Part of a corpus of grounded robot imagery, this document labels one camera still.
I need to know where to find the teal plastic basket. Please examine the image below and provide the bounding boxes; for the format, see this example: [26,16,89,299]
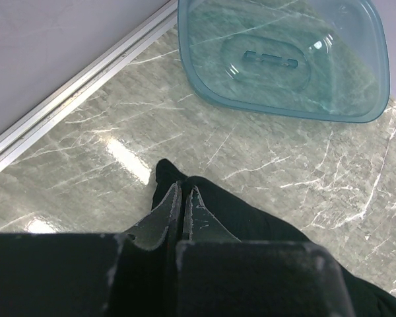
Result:
[177,1,390,123]

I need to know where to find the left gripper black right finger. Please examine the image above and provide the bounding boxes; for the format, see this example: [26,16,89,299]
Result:
[176,188,353,316]

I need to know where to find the aluminium rail left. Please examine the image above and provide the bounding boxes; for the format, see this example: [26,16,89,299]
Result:
[0,1,177,173]

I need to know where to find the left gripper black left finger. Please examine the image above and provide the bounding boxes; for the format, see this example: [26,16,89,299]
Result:
[0,185,182,316]

